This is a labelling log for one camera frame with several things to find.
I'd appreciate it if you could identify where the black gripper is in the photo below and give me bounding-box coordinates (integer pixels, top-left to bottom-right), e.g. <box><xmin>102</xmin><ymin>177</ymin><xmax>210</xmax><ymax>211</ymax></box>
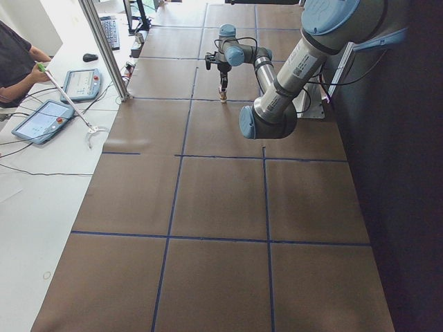
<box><xmin>217</xmin><ymin>61</ymin><xmax>232</xmax><ymax>91</ymax></box>

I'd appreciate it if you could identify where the white brass PPR valve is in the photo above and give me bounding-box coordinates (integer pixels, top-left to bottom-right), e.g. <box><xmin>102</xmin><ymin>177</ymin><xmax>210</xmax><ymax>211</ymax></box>
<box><xmin>219</xmin><ymin>89</ymin><xmax>227</xmax><ymax>103</ymax></box>

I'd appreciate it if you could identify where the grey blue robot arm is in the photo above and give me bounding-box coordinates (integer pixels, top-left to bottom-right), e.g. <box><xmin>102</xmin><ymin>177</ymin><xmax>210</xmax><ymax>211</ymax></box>
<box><xmin>205</xmin><ymin>0</ymin><xmax>410</xmax><ymax>139</ymax></box>

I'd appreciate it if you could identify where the black monitor stand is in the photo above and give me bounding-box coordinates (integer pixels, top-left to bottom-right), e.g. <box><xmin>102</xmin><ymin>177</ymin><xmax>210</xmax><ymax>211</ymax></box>
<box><xmin>123</xmin><ymin>0</ymin><xmax>151</xmax><ymax>35</ymax></box>

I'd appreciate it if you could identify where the black keyboard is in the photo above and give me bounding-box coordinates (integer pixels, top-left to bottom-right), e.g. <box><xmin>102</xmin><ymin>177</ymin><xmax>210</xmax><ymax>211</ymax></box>
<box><xmin>100</xmin><ymin>16</ymin><xmax>120</xmax><ymax>50</ymax></box>

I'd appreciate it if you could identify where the black computer mouse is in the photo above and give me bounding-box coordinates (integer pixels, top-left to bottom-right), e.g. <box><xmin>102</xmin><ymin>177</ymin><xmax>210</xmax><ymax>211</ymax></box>
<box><xmin>82</xmin><ymin>53</ymin><xmax>98</xmax><ymax>62</ymax></box>

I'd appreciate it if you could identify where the far blue teach pendant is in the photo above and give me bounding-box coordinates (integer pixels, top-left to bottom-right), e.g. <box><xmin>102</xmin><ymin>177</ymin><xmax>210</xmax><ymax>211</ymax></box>
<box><xmin>62</xmin><ymin>68</ymin><xmax>101</xmax><ymax>102</ymax></box>

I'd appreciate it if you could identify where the blue teach pendant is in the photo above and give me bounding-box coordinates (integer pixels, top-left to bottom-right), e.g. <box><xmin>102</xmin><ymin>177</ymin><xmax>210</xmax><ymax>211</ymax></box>
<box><xmin>11</xmin><ymin>100</ymin><xmax>74</xmax><ymax>145</ymax></box>
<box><xmin>62</xmin><ymin>68</ymin><xmax>101</xmax><ymax>102</ymax></box>

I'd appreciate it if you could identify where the long reacher grabber stick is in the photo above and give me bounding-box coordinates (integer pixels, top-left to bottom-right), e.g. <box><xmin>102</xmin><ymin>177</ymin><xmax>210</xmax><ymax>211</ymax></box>
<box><xmin>35</xmin><ymin>62</ymin><xmax>110</xmax><ymax>149</ymax></box>

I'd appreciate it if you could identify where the near blue teach pendant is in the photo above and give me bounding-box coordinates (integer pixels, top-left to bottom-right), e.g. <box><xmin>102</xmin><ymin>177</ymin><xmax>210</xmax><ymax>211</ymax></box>
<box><xmin>11</xmin><ymin>100</ymin><xmax>74</xmax><ymax>145</ymax></box>

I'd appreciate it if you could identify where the person in black shirt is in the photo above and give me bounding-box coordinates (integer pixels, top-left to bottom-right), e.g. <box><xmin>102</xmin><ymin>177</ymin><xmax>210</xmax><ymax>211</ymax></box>
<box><xmin>1</xmin><ymin>21</ymin><xmax>51</xmax><ymax>108</ymax></box>

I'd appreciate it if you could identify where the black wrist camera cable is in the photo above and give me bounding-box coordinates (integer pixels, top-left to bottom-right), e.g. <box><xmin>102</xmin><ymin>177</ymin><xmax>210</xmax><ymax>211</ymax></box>
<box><xmin>213</xmin><ymin>36</ymin><xmax>260</xmax><ymax>53</ymax></box>

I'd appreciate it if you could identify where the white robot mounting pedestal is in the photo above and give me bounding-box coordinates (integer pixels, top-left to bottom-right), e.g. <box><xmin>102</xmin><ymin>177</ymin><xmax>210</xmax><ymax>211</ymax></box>
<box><xmin>293</xmin><ymin>83</ymin><xmax>325</xmax><ymax>120</ymax></box>

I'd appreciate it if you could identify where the aluminium frame post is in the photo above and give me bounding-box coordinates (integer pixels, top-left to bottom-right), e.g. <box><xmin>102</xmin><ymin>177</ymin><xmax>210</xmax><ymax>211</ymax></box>
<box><xmin>78</xmin><ymin>0</ymin><xmax>130</xmax><ymax>102</ymax></box>

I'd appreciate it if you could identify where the black cable on desk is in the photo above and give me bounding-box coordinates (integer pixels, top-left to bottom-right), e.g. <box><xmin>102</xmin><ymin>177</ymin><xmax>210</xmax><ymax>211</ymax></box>
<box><xmin>0</xmin><ymin>161</ymin><xmax>93</xmax><ymax>177</ymax></box>

